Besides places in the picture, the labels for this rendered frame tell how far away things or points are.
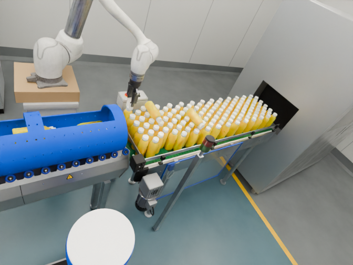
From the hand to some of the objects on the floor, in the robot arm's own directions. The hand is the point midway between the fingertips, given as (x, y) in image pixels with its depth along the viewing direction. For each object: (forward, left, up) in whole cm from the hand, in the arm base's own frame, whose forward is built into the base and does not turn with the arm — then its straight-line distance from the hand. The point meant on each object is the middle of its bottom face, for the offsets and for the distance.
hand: (130, 103), depth 154 cm
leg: (+16, -20, -114) cm, 116 cm away
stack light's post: (+49, +22, -115) cm, 127 cm away
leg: (+2, -18, -113) cm, 114 cm away
